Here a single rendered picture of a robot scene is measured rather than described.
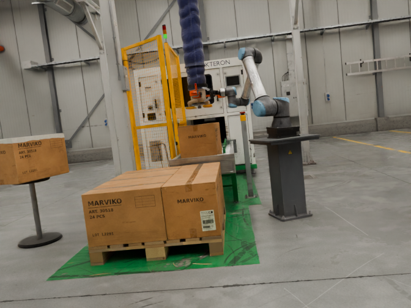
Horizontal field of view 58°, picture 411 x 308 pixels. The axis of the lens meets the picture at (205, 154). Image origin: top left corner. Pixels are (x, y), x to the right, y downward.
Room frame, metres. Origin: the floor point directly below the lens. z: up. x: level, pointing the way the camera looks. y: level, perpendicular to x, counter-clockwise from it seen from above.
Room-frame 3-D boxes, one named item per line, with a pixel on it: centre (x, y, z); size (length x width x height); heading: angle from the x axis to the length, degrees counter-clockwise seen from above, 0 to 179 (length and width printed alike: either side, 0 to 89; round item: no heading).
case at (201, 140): (4.23, 0.03, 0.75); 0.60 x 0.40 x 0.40; 172
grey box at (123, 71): (4.71, 0.90, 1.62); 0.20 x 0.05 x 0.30; 175
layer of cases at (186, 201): (3.24, 0.40, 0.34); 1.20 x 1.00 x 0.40; 175
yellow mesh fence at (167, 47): (5.70, 0.33, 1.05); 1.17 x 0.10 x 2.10; 175
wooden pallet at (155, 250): (3.24, 0.40, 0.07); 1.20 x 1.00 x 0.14; 175
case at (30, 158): (3.50, 1.69, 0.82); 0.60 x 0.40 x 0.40; 156
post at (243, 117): (4.43, -0.49, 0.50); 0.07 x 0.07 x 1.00; 85
